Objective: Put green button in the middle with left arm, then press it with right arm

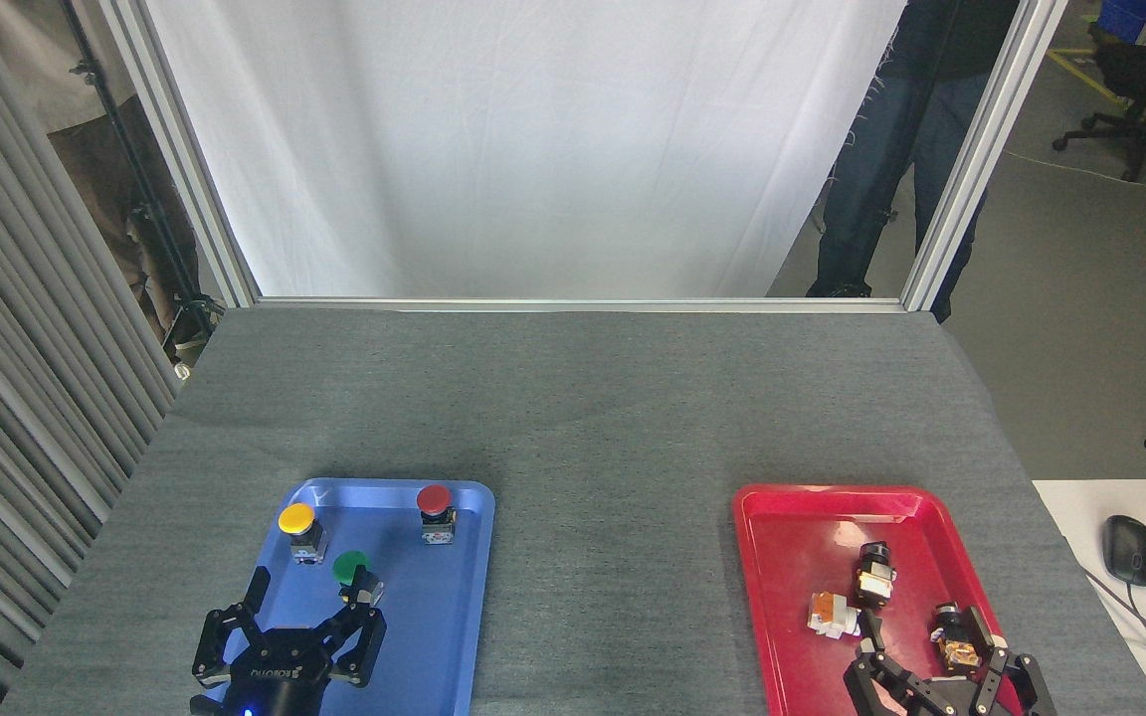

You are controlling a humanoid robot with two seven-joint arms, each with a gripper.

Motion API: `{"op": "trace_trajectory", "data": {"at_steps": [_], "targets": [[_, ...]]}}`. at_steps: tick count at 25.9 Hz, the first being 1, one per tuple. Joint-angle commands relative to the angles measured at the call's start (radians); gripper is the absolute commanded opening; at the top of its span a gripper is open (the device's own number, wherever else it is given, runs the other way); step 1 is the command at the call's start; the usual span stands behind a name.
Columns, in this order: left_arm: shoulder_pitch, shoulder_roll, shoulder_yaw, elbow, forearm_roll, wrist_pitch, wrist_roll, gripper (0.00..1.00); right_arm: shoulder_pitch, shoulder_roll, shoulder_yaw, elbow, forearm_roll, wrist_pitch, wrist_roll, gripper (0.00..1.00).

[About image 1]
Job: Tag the black office chair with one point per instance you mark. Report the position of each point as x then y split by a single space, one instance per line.
1145 75

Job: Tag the white backdrop cloth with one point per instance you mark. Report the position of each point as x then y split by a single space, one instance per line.
533 149

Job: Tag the white orange switch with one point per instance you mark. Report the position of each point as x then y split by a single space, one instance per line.
830 615

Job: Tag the red push button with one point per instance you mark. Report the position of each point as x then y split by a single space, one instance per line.
434 497

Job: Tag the red plastic tray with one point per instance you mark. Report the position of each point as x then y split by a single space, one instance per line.
802 577

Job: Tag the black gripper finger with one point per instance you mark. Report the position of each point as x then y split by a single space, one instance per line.
876 681
215 641
359 641
1021 686

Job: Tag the white desk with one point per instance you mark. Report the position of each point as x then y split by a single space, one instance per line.
1130 636

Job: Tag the black orange switch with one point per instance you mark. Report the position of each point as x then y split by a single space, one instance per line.
953 641

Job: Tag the blue plastic crate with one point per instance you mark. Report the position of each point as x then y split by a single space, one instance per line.
1125 18

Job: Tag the silver aluminium frame post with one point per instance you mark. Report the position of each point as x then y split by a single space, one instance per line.
180 149
981 149

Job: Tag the person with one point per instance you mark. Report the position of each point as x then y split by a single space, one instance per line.
95 149
891 119

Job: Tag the black selector switch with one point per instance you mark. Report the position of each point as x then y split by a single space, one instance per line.
873 577

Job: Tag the yellow push button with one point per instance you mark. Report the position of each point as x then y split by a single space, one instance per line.
296 518

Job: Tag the black computer mouse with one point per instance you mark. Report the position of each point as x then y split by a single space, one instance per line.
1130 549

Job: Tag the grey pleated curtain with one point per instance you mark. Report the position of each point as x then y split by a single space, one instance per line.
6 348

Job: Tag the blue plastic tray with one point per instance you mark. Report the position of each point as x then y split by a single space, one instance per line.
414 617

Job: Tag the green push button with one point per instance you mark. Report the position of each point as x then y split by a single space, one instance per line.
350 567

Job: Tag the silver aluminium frame crossbar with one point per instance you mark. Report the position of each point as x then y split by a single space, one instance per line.
573 304

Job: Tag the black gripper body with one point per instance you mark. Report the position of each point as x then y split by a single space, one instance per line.
951 701
280 671

